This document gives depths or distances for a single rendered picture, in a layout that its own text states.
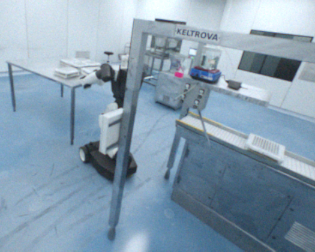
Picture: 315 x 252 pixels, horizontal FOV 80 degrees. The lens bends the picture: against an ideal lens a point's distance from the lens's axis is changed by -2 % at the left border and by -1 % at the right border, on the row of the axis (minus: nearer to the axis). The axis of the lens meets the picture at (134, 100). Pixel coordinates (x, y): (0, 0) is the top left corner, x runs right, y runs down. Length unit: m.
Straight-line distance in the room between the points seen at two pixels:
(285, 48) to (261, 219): 1.50
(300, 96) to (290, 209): 4.94
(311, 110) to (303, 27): 2.11
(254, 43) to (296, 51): 0.12
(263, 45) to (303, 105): 5.89
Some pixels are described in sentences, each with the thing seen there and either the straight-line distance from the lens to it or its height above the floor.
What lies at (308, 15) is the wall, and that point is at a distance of 6.53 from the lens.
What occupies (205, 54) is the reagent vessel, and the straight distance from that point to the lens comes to 1.62.
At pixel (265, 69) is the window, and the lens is 6.54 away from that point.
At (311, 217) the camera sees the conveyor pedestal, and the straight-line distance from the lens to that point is 1.94.
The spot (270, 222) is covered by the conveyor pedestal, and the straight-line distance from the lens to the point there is 2.03.
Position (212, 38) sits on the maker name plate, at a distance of 0.84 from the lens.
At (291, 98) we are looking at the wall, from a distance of 6.62.
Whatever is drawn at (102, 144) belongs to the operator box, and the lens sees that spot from 1.21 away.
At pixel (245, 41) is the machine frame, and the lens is 0.82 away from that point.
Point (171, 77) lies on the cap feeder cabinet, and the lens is 4.23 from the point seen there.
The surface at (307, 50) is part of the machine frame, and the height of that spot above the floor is 1.69.
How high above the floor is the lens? 1.69
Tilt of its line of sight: 22 degrees down
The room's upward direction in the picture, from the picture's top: 9 degrees clockwise
